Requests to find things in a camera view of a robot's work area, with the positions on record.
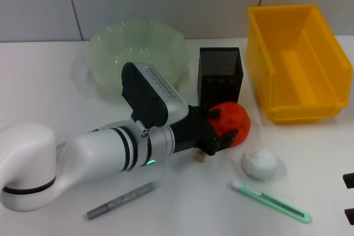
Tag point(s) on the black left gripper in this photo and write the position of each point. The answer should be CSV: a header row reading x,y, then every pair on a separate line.
x,y
193,131

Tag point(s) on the beige eraser with barcode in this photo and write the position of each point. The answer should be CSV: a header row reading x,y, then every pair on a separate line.
x,y
200,157

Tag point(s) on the left wrist camera housing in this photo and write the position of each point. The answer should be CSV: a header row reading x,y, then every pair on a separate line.
x,y
143,95

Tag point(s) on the silver glitter pen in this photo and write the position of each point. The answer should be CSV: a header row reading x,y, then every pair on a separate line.
x,y
124,200

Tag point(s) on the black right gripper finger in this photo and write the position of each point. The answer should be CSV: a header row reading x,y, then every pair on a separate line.
x,y
349,180
349,216

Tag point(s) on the black mesh pen holder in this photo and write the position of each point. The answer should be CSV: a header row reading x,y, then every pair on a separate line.
x,y
218,81

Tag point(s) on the white paper ball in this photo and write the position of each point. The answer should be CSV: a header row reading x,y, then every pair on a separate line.
x,y
260,165

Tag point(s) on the yellow plastic bin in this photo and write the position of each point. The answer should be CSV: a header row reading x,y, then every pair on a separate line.
x,y
304,75

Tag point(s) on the translucent green fruit bowl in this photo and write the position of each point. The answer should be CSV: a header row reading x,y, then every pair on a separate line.
x,y
110,53

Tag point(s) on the mint green utility knife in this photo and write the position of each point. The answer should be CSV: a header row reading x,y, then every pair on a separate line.
x,y
276,201

